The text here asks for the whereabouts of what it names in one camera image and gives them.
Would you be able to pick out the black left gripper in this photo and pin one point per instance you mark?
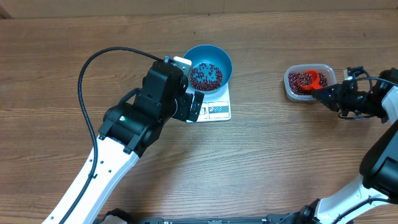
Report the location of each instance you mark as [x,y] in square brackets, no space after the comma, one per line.
[185,99]

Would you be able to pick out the white digital kitchen scale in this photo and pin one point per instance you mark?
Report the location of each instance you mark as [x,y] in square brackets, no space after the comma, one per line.
[216,106]

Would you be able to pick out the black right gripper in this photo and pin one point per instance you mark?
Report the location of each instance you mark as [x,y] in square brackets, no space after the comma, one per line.
[337,102]

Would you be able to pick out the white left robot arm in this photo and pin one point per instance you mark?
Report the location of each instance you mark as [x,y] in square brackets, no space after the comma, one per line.
[128,129]

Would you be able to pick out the clear plastic container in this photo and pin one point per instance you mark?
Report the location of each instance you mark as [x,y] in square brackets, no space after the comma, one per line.
[322,68]

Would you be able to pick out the red measuring scoop blue handle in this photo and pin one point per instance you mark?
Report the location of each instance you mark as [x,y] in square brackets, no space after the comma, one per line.
[312,82]

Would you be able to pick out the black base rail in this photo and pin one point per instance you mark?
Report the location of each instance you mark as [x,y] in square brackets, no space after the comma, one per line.
[120,216]

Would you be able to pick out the red beans in bowl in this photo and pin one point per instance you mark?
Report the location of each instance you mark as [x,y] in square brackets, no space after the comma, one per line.
[206,77]

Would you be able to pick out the teal blue bowl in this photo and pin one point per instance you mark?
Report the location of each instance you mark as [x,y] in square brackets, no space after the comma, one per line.
[211,54]

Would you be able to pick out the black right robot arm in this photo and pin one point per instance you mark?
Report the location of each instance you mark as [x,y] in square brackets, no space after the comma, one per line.
[376,183]

